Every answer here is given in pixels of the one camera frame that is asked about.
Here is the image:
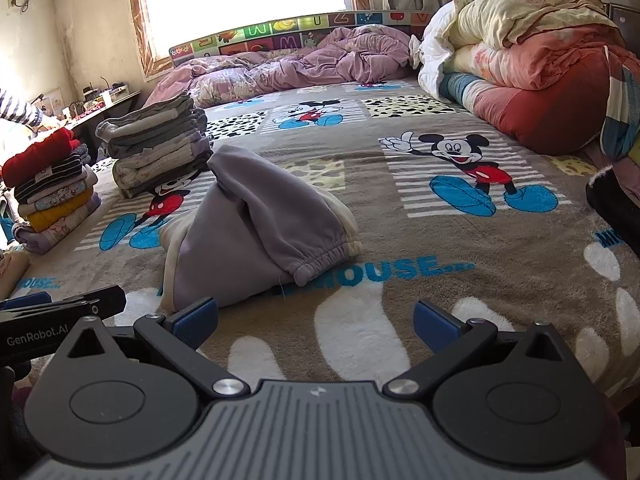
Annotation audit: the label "window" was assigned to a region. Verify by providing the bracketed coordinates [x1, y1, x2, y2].
[125, 0, 371, 80]

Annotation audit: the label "cluttered desk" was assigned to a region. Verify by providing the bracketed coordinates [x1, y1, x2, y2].
[30, 80, 144, 153]

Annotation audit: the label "yellow floral sheet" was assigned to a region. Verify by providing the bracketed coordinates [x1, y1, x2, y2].
[547, 152, 608, 179]

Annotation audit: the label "stack of colourful folded clothes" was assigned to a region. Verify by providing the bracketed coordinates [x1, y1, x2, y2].
[0, 127, 103, 254]

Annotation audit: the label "purple duvet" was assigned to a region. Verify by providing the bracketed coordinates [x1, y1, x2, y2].
[142, 25, 423, 109]

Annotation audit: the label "striped plaid pillow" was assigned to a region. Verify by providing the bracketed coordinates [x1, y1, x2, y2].
[600, 45, 640, 162]

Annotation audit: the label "lavender fleece pants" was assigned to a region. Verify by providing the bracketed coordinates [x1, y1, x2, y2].
[159, 145, 363, 317]

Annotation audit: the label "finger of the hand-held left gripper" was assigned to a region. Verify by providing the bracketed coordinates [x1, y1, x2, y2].
[0, 285, 127, 322]

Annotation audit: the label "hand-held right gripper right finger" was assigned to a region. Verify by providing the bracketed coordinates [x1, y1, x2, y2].
[383, 299, 577, 401]

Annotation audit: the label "cartoon mouse printed blanket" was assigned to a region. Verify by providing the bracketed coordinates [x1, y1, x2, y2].
[0, 79, 640, 413]

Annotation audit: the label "cream white quilt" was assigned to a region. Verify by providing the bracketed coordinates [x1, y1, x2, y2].
[409, 0, 621, 107]

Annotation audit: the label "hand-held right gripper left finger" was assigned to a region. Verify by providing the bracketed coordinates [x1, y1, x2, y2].
[59, 297, 252, 401]

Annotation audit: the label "stack of grey folded clothes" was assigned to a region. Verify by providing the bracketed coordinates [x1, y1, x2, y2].
[95, 92, 215, 199]

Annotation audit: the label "black furry cloth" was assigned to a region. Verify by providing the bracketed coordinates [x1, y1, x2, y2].
[585, 162, 640, 262]

